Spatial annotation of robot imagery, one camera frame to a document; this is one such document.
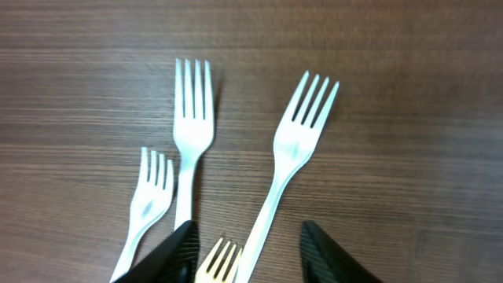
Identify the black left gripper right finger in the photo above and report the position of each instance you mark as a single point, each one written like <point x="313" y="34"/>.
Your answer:
<point x="324" y="261"/>

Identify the white plastic fork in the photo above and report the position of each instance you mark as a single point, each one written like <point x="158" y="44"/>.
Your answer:
<point x="194" y="127"/>
<point x="151" y="200"/>
<point x="295" y="140"/>

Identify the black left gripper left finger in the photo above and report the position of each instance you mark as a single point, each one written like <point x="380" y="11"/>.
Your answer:
<point x="172" y="261"/>

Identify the beige plastic fork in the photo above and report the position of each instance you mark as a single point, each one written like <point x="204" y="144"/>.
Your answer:
<point x="220" y="266"/>

